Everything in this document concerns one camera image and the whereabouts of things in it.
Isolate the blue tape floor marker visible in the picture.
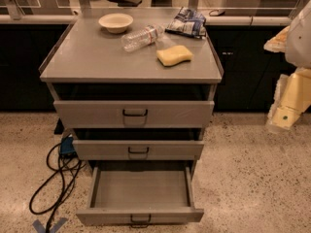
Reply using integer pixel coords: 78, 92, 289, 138
31, 216, 69, 233

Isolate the white paper bowl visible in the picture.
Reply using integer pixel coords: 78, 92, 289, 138
98, 13, 133, 34

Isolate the grey middle drawer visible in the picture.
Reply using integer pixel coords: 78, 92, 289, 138
73, 140, 204, 160

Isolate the grey metal drawer cabinet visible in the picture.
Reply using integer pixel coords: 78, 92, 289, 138
38, 7, 225, 179

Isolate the blue power adapter box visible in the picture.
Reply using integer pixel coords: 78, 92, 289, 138
59, 137, 76, 156

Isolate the black office chair armrest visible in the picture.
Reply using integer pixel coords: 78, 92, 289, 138
107, 0, 142, 7

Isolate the grey bottom drawer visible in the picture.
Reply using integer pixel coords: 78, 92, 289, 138
77, 161, 204, 227

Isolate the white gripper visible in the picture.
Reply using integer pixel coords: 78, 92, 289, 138
263, 26, 311, 133

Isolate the grey top drawer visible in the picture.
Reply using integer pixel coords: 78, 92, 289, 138
54, 100, 214, 128

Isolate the clear plastic water bottle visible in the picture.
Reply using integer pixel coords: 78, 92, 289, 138
121, 24, 164, 52

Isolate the yellow sponge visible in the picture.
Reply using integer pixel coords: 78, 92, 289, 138
156, 46, 193, 67

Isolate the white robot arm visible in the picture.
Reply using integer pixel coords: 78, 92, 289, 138
263, 1, 311, 133

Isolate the grey drawer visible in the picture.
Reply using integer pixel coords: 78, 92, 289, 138
54, 100, 214, 128
77, 161, 204, 227
73, 140, 204, 160

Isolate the blue white snack bag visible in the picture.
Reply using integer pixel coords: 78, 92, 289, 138
165, 7, 206, 38

